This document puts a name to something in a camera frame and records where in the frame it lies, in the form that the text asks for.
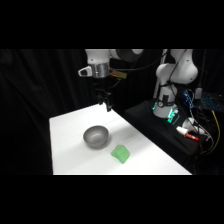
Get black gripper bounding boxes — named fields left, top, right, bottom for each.
left=94, top=76, right=114, bottom=113

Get green triangle block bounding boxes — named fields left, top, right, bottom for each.
left=110, top=144, right=131, bottom=165

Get grey metal bowl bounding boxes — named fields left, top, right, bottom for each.
left=82, top=124, right=110, bottom=150

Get black curtain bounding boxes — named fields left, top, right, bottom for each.
left=0, top=49, right=224, bottom=176

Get green lit controller box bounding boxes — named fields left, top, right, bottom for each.
left=166, top=107, right=181, bottom=125

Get white round device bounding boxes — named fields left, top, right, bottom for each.
left=182, top=116, right=198, bottom=132

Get blue backlit keyboard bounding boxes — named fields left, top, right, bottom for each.
left=199, top=92, right=223, bottom=112

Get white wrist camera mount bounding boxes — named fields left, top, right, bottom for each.
left=77, top=66, right=128, bottom=80

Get blue cable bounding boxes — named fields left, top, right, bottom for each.
left=182, top=88, right=195, bottom=109

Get yellow cable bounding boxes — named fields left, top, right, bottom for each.
left=199, top=109, right=222, bottom=156

